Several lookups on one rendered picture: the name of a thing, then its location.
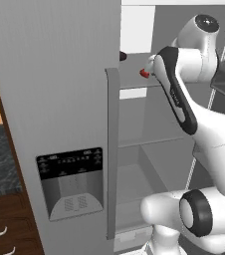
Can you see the grey fridge door with dispenser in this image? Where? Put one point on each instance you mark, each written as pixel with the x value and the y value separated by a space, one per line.
pixel 58 93

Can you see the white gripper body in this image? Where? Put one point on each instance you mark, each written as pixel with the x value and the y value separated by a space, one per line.
pixel 152 63

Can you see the grey fridge interior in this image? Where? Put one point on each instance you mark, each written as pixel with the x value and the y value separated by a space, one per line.
pixel 151 113

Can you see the dark round food item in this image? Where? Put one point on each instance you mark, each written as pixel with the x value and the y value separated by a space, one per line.
pixel 122 56

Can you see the red strawberry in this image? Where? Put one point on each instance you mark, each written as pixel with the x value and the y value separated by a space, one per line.
pixel 144 73

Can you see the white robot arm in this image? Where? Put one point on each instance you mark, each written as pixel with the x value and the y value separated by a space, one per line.
pixel 217 132

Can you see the glass fridge shelf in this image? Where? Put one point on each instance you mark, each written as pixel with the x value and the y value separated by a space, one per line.
pixel 134 74

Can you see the brown wooden drawer front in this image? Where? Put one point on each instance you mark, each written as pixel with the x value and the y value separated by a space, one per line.
pixel 8 207
pixel 25 249
pixel 15 232

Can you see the brown wooden cabinet panel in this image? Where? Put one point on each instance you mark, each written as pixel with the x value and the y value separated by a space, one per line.
pixel 15 159

